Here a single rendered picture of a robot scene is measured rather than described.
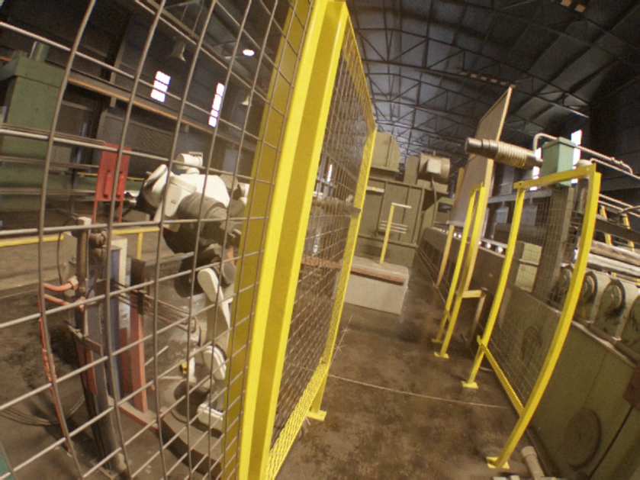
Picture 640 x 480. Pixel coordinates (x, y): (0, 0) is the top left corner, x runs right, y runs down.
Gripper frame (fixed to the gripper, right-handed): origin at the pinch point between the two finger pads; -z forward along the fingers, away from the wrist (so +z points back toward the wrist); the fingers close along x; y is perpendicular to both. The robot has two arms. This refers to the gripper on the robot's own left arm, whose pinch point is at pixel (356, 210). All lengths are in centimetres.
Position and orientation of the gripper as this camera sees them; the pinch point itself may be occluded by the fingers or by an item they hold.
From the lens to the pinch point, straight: 177.0
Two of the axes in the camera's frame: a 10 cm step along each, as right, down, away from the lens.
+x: -2.2, 0.8, -9.7
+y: 1.8, -9.8, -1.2
